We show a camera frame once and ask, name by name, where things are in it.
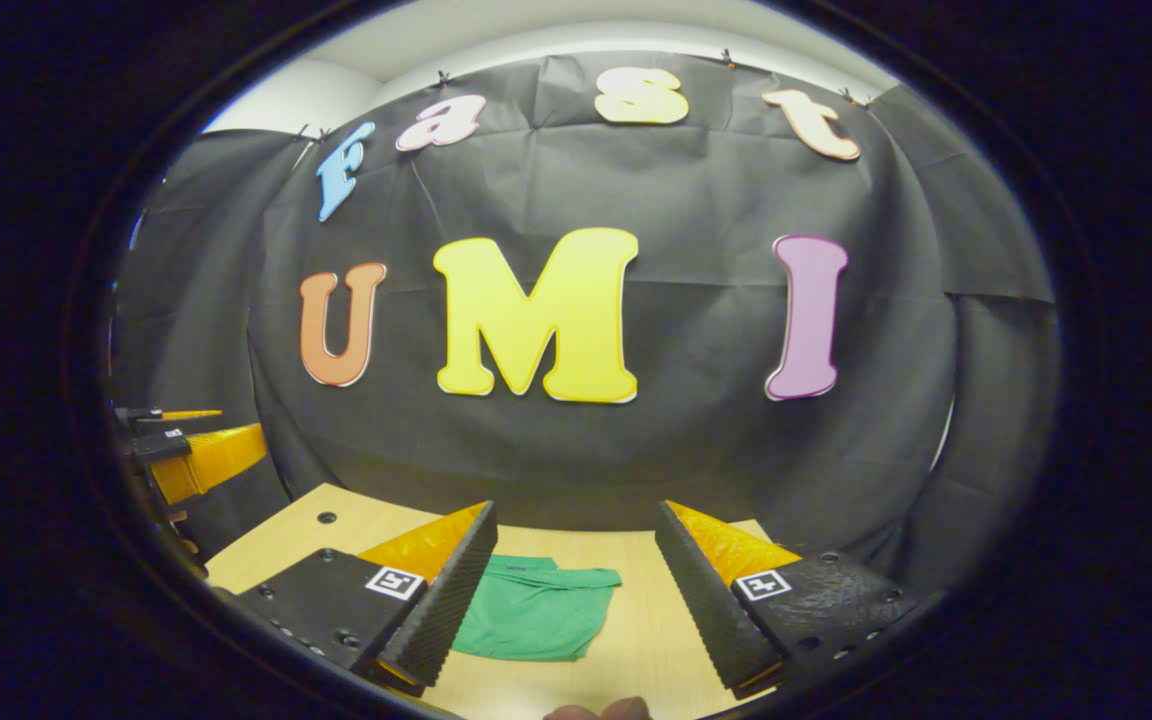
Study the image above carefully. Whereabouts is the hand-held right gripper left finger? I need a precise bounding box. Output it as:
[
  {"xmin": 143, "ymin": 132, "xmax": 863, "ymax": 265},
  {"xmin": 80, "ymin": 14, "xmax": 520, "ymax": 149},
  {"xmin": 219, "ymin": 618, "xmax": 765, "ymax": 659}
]
[{"xmin": 233, "ymin": 500, "xmax": 499, "ymax": 698}]

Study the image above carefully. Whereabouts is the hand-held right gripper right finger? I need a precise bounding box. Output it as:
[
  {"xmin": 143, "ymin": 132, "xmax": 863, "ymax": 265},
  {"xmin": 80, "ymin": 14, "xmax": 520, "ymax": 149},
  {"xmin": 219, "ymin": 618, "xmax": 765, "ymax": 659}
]
[{"xmin": 654, "ymin": 500, "xmax": 922, "ymax": 701}]

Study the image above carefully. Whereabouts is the green T-shirt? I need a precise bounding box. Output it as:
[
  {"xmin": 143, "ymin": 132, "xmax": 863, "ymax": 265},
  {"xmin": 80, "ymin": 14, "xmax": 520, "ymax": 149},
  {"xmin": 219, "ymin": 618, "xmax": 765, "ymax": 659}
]
[{"xmin": 451, "ymin": 555, "xmax": 623, "ymax": 663}]

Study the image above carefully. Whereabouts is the black backdrop cloth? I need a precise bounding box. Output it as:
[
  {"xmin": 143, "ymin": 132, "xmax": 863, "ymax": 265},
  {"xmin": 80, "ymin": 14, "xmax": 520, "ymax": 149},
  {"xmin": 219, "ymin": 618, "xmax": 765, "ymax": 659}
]
[{"xmin": 111, "ymin": 50, "xmax": 1062, "ymax": 591}]

